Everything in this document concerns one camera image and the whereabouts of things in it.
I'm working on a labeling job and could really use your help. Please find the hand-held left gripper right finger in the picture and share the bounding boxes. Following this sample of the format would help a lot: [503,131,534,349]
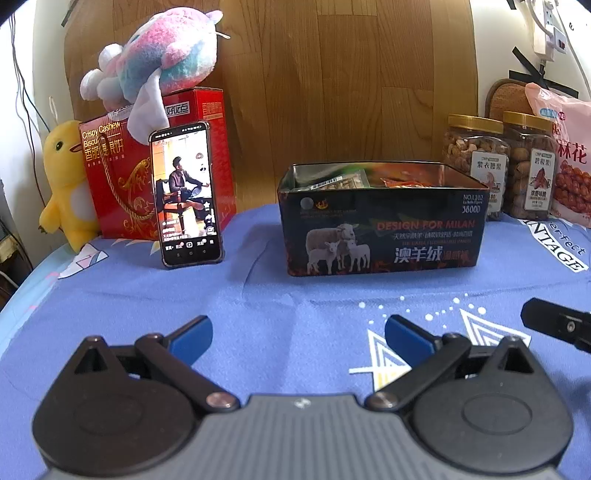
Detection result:
[367,315,532,411]

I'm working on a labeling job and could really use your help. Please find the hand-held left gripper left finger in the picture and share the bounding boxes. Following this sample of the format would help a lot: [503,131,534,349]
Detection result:
[69,315,241,414]

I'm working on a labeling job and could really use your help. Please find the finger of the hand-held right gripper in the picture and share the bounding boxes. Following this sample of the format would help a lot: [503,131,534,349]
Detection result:
[521,298,591,355]

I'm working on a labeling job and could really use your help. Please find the black tin box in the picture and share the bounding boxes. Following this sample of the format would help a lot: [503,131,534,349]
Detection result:
[277,161,490,278]

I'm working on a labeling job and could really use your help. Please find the orange snack packet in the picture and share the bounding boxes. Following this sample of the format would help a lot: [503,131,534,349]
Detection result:
[381,178,444,189]

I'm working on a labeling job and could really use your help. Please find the clear cracker zip bag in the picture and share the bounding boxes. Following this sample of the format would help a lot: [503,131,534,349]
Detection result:
[295,170,370,191]

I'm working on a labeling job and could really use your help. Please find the blue printed tablecloth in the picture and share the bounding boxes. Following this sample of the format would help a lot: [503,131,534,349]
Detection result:
[0,203,591,480]

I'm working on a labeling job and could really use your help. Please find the smartphone in clear case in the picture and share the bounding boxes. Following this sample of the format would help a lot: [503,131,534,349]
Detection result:
[148,121,225,268]

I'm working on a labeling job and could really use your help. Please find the pecan jar gold lid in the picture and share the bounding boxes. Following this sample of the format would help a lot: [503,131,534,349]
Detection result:
[502,111,559,220]

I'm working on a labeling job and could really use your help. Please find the pink snack bag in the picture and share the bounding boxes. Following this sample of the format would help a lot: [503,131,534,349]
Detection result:
[525,83,591,229]

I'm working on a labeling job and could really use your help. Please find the red gift box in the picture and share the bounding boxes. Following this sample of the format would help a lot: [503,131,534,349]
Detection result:
[78,87,237,241]

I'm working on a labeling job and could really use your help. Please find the cashew jar gold lid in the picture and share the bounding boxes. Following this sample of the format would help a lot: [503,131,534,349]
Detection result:
[443,114,511,221]

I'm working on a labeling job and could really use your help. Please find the yellow duck plush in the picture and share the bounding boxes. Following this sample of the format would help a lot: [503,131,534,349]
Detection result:
[38,120,101,254]

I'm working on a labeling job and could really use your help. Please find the brown woven mat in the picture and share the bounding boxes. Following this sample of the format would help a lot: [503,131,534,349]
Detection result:
[485,78,536,123]

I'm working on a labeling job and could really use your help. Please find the black tape strip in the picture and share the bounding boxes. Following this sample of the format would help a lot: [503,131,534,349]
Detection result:
[509,68,581,99]
[510,45,539,71]

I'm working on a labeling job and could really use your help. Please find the wooden board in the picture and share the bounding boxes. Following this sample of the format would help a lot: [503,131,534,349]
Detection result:
[62,0,478,217]

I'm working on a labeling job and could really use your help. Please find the white power strip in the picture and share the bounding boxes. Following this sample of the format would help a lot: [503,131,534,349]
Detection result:
[531,0,572,61]

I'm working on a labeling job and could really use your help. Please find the pastel plush toy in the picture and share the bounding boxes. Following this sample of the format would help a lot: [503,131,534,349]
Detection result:
[80,7,230,146]

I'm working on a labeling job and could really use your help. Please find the black wall cable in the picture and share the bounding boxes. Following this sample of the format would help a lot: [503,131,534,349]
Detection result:
[8,9,52,139]

